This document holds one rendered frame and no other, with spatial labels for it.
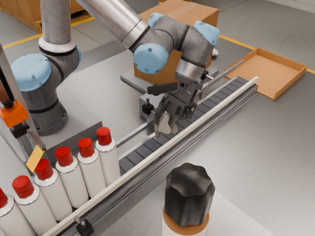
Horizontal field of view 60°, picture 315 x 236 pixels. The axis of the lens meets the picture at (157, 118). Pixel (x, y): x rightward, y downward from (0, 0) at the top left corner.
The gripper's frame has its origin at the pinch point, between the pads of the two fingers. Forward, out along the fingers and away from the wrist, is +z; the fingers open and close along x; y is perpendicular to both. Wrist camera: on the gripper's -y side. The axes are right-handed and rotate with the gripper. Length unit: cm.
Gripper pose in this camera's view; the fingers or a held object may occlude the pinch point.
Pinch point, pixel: (157, 132)
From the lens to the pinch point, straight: 86.7
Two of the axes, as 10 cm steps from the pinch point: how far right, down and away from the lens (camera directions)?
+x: 6.1, -0.3, 7.9
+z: -3.6, 8.8, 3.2
